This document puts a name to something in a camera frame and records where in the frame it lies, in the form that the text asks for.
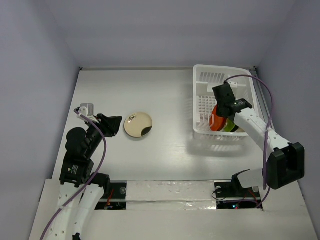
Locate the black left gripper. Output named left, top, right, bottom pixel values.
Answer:
left=85, top=112, right=122, bottom=156

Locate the lime green plate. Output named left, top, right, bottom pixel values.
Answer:
left=223, top=119, right=239, bottom=133

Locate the orange plate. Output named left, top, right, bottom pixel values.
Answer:
left=209, top=106, right=227, bottom=132

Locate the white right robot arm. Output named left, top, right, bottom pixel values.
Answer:
left=212, top=83, right=305, bottom=190

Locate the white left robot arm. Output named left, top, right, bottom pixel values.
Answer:
left=40, top=110, right=123, bottom=240

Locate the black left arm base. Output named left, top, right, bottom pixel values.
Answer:
left=95, top=181, right=127, bottom=211

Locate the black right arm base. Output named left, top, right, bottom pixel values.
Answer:
left=213, top=170, right=261, bottom=201

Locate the white plastic dish rack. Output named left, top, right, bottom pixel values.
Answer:
left=193, top=64, right=259, bottom=142

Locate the black plate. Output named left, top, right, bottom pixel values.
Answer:
left=230, top=125, right=244, bottom=133

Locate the silver foil strip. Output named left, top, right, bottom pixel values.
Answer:
left=125, top=180, right=217, bottom=211

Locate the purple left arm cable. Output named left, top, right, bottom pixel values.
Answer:
left=36, top=107, right=108, bottom=240

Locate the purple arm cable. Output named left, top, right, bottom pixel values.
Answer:
left=36, top=107, right=108, bottom=240
left=223, top=74, right=276, bottom=209

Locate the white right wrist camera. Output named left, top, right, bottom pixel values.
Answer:
left=224, top=80, right=239, bottom=89

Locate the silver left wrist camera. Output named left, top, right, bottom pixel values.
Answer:
left=74, top=103, right=95, bottom=119

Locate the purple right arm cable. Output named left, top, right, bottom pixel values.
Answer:
left=223, top=74, right=276, bottom=209

